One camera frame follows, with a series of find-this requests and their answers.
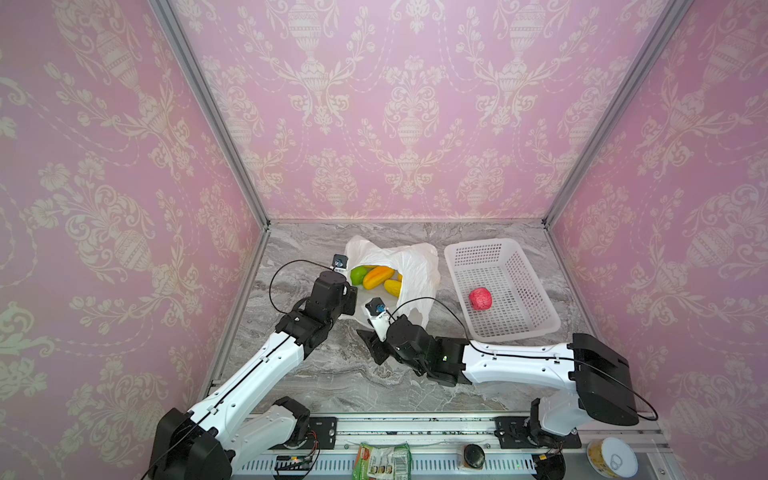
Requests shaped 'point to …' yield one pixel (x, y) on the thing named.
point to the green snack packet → (391, 462)
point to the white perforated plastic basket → (520, 306)
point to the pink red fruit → (480, 298)
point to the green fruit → (357, 275)
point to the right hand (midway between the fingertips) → (364, 325)
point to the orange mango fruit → (376, 276)
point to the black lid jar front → (474, 457)
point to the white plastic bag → (417, 264)
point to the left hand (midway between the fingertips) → (348, 285)
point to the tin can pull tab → (611, 457)
